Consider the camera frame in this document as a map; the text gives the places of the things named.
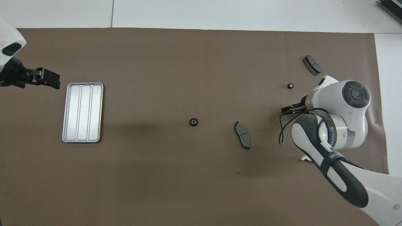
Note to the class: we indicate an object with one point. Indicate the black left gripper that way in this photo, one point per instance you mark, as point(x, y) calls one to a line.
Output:
point(11, 73)

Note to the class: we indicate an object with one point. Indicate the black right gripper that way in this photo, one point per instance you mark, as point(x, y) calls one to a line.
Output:
point(305, 103)

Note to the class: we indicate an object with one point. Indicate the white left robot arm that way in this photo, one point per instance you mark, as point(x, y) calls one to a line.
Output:
point(9, 34)

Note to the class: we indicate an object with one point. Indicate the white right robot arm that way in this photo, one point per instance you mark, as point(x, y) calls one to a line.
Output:
point(355, 125)

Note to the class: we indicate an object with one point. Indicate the silver metal tray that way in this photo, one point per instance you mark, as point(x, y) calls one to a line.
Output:
point(83, 113)

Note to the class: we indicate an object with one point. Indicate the short grey brake pad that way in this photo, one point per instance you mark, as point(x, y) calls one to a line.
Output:
point(312, 65)

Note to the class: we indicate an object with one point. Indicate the long grey brake pad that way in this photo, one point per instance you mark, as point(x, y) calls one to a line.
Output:
point(242, 133)

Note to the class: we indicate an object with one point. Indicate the brown table mat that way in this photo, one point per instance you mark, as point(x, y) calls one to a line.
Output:
point(188, 175)

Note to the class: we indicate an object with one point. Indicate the dark ribbed device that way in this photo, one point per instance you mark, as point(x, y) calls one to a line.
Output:
point(392, 8)

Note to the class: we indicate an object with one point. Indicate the white curved plastic bracket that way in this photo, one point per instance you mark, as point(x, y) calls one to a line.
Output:
point(304, 158)

